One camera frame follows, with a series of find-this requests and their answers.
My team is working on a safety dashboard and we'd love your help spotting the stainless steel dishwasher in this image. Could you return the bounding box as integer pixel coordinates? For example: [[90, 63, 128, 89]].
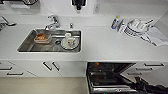
[[85, 61, 148, 94]]

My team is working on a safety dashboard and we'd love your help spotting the white drawer stack beside dishwasher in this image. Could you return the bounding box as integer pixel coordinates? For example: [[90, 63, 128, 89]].
[[126, 61, 168, 88]]

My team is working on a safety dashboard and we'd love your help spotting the white dish cloth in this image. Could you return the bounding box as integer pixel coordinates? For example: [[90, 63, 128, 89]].
[[140, 26, 168, 48]]

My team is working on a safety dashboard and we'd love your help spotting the small bottle with blue label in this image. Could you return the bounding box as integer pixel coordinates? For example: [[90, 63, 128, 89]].
[[111, 15, 122, 31]]

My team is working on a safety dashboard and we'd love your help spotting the white mug on plate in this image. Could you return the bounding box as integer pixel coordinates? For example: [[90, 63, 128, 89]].
[[61, 32, 81, 51]]

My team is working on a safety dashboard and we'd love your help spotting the stainless steel sink basin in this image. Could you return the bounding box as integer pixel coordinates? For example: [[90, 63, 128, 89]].
[[16, 28, 83, 54]]

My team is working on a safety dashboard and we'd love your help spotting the chrome sink faucet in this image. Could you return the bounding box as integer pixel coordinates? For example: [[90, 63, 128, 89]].
[[44, 14, 61, 31]]

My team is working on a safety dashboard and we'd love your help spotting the clear container with orange food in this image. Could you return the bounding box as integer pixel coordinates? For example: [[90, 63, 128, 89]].
[[33, 32, 53, 45]]

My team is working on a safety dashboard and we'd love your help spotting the white wall outlet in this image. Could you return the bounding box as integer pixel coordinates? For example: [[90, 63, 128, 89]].
[[92, 3, 101, 15]]

